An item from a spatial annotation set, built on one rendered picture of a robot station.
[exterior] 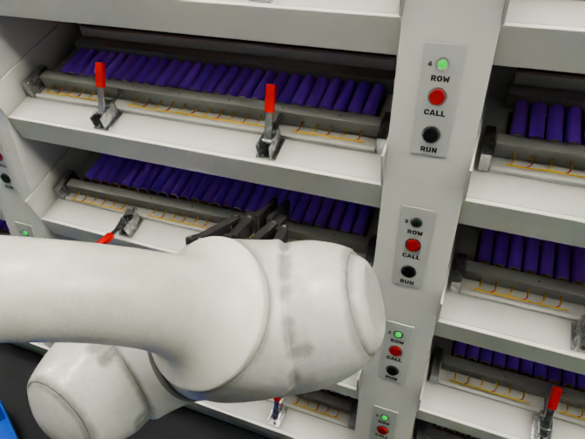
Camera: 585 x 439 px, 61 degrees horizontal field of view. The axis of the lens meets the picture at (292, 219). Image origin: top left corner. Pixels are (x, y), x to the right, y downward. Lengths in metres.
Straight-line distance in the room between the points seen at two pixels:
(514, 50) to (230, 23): 0.31
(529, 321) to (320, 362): 0.46
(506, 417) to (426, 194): 0.41
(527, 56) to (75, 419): 0.51
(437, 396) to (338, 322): 0.57
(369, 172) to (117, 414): 0.39
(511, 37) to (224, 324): 0.39
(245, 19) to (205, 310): 0.40
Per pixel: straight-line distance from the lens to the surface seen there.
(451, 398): 0.88
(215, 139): 0.71
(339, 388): 0.89
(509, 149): 0.65
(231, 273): 0.31
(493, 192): 0.62
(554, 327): 0.76
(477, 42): 0.55
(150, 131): 0.76
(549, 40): 0.55
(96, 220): 0.94
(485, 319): 0.74
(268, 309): 0.31
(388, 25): 0.56
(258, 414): 1.07
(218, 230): 0.66
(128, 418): 0.43
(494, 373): 0.88
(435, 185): 0.60
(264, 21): 0.60
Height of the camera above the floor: 0.97
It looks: 33 degrees down
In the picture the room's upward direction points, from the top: straight up
